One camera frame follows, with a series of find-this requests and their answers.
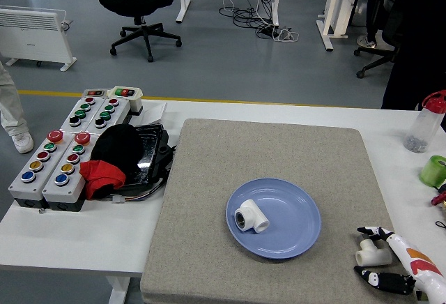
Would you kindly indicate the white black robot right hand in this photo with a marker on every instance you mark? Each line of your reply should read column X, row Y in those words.
column 418, row 265

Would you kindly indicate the white tee pipe threaded stub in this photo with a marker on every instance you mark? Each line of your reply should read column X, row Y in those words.
column 374, row 256

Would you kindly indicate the blue round plate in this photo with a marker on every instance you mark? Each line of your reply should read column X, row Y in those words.
column 289, row 224

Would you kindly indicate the red clip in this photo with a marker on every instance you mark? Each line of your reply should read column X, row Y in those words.
column 439, row 198

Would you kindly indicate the green tape roll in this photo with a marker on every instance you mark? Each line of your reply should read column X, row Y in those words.
column 430, row 173

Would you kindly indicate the clear bottle red cap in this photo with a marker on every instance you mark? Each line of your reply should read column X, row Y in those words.
column 423, row 126

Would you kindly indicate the person in black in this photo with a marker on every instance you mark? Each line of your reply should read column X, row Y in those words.
column 418, row 39

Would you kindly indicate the grey-brown mat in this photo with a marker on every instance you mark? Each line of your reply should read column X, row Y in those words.
column 195, row 213

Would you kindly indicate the dark office chair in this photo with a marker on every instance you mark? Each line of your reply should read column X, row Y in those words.
column 388, row 33

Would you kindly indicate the black glossy tray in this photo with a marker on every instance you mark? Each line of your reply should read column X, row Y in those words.
column 150, row 150

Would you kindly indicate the white paper sheet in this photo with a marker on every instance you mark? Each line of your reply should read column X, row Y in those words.
column 155, row 112

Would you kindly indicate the black cloth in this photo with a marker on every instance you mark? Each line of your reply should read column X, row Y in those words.
column 118, row 147

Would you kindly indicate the red cloth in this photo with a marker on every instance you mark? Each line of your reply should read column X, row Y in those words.
column 101, row 175

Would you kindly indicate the white table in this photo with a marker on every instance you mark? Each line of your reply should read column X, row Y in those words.
column 87, row 234

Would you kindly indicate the four-button control box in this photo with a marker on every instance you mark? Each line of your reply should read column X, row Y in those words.
column 115, row 116
column 91, row 115

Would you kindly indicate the five-button control box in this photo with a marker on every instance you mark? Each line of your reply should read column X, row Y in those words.
column 21, row 189
column 52, row 193

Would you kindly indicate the walking person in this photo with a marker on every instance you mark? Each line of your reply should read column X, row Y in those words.
column 10, row 108

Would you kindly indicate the white panel heater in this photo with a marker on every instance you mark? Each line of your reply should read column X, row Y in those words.
column 31, row 35

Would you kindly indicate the white desk frame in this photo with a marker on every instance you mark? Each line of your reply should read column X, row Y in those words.
column 336, row 4

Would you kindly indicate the cream switch box green red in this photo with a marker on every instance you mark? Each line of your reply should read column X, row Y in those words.
column 136, row 103

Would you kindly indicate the small grey switch box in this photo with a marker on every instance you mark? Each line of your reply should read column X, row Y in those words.
column 94, row 92

